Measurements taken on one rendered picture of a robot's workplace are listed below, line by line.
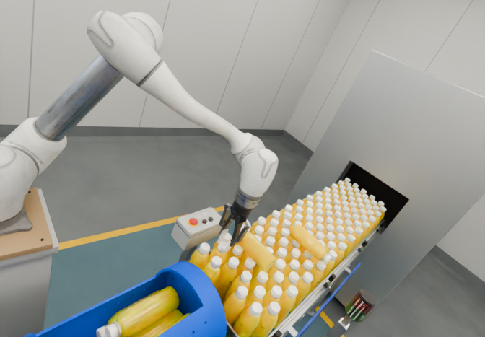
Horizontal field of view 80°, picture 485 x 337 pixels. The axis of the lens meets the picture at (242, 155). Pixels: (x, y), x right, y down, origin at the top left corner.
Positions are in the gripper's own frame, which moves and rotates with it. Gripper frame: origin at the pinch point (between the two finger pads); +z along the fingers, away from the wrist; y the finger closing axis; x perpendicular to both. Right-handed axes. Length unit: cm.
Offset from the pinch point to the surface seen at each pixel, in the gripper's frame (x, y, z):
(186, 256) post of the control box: 0.3, -14.7, 25.4
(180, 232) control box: -7.7, -16.4, 8.1
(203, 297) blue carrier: -29.1, 17.0, -8.5
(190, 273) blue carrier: -28.0, 9.1, -8.7
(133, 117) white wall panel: 110, -248, 87
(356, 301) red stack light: 17, 47, -9
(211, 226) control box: 3.6, -11.4, 4.4
